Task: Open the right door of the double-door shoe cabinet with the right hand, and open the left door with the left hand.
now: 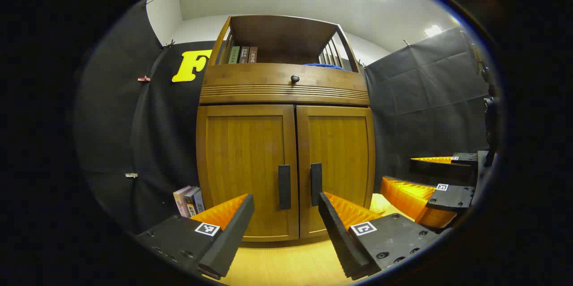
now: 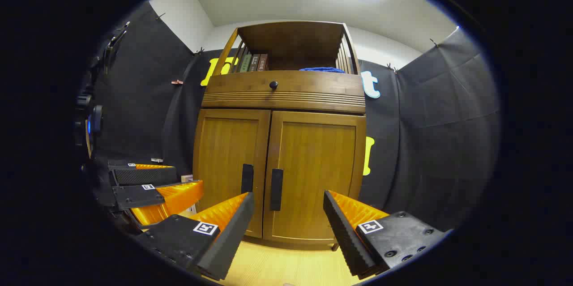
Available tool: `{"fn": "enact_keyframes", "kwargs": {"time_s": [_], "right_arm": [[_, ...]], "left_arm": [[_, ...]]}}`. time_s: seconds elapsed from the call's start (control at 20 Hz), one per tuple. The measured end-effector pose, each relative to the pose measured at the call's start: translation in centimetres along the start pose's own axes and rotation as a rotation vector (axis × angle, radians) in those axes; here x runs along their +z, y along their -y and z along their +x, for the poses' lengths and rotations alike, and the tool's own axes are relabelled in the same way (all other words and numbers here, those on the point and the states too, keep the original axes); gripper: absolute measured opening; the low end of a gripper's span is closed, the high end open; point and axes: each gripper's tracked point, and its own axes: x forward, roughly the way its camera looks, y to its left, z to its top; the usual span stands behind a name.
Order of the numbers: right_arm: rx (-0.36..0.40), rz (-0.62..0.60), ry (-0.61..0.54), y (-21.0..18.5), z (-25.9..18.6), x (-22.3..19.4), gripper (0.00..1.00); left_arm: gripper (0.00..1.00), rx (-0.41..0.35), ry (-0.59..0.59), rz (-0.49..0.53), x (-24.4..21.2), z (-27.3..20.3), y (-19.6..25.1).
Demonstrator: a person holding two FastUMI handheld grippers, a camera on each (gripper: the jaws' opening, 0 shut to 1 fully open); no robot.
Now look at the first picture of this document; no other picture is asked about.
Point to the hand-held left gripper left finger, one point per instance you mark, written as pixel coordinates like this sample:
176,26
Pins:
233,236

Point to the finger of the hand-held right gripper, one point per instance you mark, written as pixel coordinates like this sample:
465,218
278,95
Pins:
463,158
452,197

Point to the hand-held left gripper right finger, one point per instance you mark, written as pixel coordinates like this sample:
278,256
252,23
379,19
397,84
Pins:
340,241

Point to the wooden shoe cabinet door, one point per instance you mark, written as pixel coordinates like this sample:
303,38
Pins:
241,165
344,156

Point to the wooden double-door shoe cabinet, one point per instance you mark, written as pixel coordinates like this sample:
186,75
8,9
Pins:
277,35

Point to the blue grey book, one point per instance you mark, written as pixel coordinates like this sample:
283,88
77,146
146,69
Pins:
199,203

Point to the dark grey book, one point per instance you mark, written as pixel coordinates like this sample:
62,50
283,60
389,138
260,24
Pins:
191,203

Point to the pale pink book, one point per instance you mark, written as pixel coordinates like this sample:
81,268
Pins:
181,201

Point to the small ceiling light panel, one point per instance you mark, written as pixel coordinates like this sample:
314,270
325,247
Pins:
433,31

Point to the wooden drawer with black knob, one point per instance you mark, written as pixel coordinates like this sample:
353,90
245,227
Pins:
250,78

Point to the blue cloth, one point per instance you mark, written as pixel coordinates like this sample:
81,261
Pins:
322,66

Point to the red clip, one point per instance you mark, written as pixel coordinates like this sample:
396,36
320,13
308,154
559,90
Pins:
143,78

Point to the dark brown book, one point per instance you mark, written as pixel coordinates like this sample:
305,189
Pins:
244,55

